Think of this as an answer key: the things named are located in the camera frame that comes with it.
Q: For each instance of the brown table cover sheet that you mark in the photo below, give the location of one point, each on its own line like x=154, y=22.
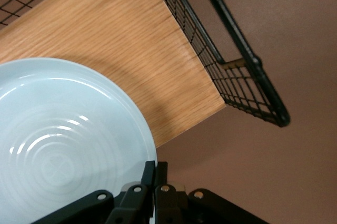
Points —
x=263, y=168

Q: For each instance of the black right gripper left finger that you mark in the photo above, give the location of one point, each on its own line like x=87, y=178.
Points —
x=131, y=203

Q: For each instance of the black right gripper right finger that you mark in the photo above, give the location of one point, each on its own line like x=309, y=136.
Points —
x=171, y=205

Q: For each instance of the light blue round plate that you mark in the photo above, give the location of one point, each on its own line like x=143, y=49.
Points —
x=52, y=129

